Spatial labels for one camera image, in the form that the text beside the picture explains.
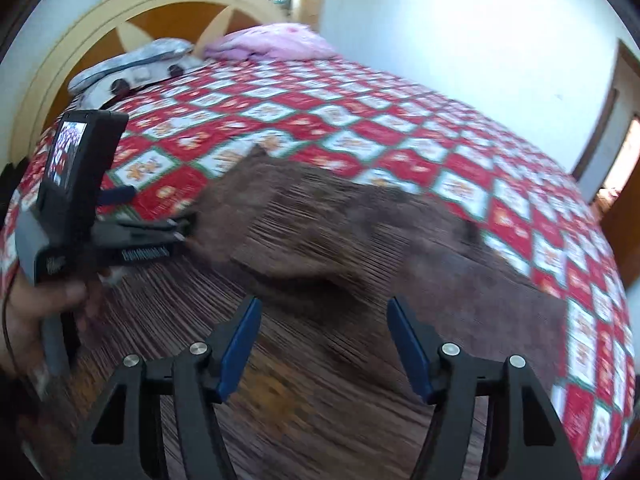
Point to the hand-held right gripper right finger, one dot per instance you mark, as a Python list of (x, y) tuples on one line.
[(410, 355)]

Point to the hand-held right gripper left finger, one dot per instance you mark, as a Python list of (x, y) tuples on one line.
[(240, 350)]

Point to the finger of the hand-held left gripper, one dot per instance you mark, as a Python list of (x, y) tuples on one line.
[(150, 240), (117, 195)]

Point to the brown striped knit garment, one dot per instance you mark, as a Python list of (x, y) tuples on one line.
[(310, 220)]

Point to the person's left hand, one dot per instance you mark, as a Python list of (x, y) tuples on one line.
[(30, 305)]

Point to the grey white pillow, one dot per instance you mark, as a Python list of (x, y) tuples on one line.
[(140, 57)]

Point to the cream wooden headboard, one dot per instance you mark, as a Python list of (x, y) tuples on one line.
[(150, 15)]

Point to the pink pillow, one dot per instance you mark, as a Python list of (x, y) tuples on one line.
[(280, 42)]

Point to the red checked printed blanket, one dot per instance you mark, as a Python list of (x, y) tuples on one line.
[(400, 125)]

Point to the brown wooden door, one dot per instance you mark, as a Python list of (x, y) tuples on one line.
[(622, 220)]

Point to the brown wooden door frame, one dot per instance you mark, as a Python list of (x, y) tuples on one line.
[(597, 120)]

